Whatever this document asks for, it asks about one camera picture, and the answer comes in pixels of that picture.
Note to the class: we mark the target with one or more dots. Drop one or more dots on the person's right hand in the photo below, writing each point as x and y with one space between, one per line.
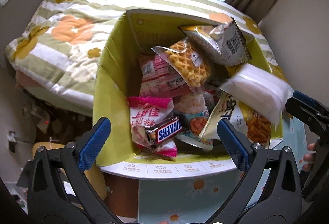
309 158

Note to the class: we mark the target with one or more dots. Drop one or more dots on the pink snack bag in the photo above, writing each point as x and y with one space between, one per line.
160 79

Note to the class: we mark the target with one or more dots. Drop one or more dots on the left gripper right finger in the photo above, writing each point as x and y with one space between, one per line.
270 189

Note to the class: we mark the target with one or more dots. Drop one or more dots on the silver grey snack bag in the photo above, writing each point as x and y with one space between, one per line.
224 43

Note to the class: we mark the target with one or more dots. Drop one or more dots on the small pink candy bag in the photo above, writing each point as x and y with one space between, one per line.
148 111

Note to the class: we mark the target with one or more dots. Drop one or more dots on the cheese sticks snack bag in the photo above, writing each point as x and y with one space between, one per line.
244 119

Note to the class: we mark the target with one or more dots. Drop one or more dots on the white green snack bag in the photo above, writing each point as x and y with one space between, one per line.
192 108

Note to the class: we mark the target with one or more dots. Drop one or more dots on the white plastic packet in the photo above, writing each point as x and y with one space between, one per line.
260 90

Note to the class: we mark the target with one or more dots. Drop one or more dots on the snickers bar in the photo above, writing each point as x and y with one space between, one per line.
166 129

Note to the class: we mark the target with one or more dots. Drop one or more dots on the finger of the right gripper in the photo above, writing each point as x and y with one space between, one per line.
304 98
312 113

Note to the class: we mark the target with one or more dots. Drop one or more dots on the green cardboard box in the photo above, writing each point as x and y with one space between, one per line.
119 77

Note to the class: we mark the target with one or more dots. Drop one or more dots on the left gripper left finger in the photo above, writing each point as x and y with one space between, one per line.
58 190

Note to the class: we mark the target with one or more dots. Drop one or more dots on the waffle cookie clear bag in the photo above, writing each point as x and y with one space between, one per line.
187 60

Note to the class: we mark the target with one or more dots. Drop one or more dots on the floral striped quilt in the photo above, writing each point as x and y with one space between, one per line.
57 55

